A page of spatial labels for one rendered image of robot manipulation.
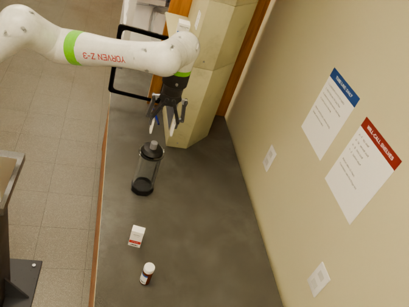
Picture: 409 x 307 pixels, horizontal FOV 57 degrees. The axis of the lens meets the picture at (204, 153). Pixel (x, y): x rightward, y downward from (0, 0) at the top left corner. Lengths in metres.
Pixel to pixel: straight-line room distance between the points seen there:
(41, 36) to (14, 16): 0.09
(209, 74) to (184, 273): 0.87
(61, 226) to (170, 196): 1.18
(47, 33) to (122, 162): 0.72
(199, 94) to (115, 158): 0.50
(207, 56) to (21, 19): 0.78
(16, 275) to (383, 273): 1.97
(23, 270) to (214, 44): 1.69
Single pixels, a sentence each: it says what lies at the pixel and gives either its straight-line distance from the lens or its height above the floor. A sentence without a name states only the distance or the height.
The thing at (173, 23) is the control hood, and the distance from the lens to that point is 1.86.
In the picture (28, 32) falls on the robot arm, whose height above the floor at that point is 1.59.
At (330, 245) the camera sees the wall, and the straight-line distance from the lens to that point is 1.38.
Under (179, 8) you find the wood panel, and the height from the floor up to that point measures 1.52.
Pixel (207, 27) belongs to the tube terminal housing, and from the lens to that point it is 1.67.
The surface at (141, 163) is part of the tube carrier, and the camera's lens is 1.58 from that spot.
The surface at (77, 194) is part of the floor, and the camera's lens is 2.94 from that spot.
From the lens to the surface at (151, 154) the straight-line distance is 1.54.
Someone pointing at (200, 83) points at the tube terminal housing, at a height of 1.33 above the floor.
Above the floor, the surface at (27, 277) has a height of 0.02.
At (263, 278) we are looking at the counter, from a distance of 1.62.
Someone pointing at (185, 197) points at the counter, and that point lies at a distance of 1.75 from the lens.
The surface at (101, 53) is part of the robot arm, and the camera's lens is 1.30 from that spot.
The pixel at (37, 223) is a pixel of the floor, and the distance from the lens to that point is 2.76.
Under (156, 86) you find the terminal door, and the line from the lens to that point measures 2.14.
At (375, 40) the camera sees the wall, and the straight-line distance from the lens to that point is 1.36.
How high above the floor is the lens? 2.16
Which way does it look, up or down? 37 degrees down
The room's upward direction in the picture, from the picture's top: 21 degrees clockwise
